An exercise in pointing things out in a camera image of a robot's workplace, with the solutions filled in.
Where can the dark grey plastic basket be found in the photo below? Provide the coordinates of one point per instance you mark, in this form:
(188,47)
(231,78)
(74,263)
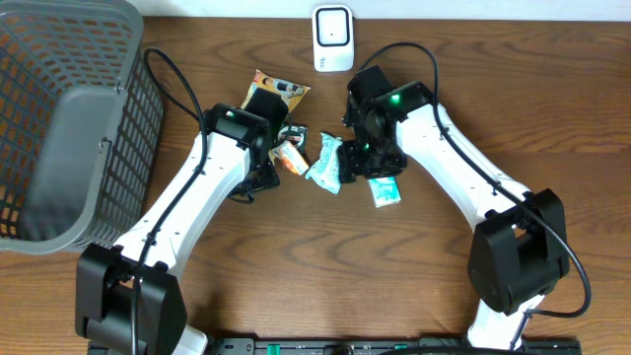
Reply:
(80,124)

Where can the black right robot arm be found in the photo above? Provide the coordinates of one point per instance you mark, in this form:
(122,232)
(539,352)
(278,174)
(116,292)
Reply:
(519,247)

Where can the yellow wet wipes pack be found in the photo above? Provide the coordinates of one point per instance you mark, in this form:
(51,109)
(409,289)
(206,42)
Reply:
(290,92)

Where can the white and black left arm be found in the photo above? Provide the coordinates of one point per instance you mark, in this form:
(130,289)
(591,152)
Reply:
(128,299)

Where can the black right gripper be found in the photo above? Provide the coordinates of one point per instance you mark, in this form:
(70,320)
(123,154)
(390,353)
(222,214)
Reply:
(350,167)

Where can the teal snack wrapper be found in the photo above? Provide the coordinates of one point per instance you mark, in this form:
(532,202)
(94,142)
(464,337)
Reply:
(325,171)

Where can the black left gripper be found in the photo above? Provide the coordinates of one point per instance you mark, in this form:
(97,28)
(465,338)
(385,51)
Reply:
(270,177)

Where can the white barcode scanner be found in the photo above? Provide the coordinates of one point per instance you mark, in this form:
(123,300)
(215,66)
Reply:
(333,38)

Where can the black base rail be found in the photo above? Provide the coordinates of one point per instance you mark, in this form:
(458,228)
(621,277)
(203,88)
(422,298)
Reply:
(425,345)

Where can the small teal tissue pack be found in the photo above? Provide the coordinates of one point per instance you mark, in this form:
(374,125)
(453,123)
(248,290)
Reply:
(384,191)

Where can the dark green round-logo box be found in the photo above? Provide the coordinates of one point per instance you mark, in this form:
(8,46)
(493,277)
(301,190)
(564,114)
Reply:
(296,134)

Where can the orange tissue pack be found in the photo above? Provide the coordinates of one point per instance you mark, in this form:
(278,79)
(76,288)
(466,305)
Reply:
(290,158)

